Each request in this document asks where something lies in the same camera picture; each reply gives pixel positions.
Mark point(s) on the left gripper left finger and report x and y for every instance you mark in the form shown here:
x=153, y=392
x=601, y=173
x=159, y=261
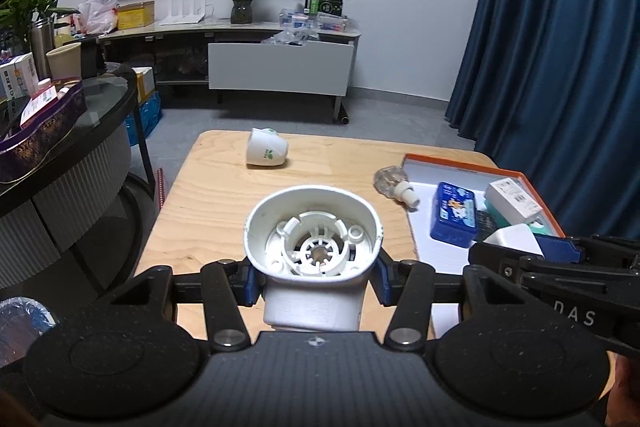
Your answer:
x=227, y=285

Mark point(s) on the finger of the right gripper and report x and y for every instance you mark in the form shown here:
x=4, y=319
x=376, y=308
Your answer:
x=594, y=263

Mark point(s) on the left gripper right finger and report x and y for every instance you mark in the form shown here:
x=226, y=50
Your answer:
x=408, y=286

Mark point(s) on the white plug-in vaporizer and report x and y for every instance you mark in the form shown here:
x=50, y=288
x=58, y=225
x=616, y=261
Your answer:
x=316, y=246

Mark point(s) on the white square charger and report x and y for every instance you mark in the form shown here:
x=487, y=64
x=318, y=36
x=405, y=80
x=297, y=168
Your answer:
x=518, y=237

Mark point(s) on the blue cartoon tin box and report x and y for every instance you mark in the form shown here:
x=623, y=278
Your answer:
x=453, y=215

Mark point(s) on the white labelled carton box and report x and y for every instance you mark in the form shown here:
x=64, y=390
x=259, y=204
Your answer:
x=512, y=202

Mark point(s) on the clear liquid refill bottle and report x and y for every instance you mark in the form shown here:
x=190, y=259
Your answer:
x=393, y=183

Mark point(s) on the white cap with green logo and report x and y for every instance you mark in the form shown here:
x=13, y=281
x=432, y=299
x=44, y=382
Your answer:
x=266, y=148

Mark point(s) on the black round side table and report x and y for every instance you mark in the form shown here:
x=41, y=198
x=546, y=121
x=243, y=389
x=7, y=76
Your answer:
x=85, y=207

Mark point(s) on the dark blue curtain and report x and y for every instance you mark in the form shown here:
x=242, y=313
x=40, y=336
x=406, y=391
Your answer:
x=550, y=88

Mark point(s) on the blue bag on floor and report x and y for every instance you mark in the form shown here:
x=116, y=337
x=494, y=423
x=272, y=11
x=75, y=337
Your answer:
x=150, y=113

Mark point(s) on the white yellow carton on floor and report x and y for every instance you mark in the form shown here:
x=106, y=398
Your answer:
x=145, y=82

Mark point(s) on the white media cabinet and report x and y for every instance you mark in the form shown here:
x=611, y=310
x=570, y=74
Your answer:
x=224, y=57

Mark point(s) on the purple gift box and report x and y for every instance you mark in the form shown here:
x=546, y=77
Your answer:
x=24, y=152

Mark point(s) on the white wifi router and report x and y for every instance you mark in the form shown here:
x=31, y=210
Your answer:
x=184, y=12

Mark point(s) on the beige paper cup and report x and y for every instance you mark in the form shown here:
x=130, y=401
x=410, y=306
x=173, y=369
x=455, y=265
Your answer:
x=65, y=61

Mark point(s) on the yellow cardboard box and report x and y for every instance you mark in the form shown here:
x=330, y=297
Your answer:
x=135, y=15

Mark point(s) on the small white medicine box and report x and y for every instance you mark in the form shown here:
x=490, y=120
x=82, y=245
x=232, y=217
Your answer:
x=19, y=77

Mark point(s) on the black green sign box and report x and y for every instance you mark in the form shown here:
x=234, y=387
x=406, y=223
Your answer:
x=331, y=7

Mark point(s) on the white plastic bag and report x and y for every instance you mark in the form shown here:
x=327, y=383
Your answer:
x=97, y=17

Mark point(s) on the steel thermos bottle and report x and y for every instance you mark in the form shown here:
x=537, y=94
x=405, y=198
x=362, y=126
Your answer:
x=42, y=42

